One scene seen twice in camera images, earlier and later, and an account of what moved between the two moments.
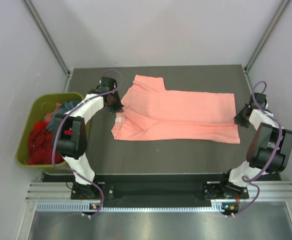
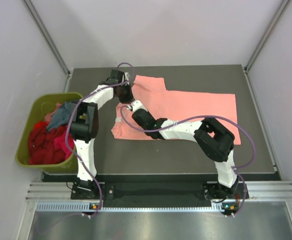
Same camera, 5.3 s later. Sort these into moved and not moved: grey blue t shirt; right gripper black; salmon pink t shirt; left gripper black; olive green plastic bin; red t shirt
Moved: left gripper black; right gripper black
Not moved: salmon pink t shirt; olive green plastic bin; grey blue t shirt; red t shirt
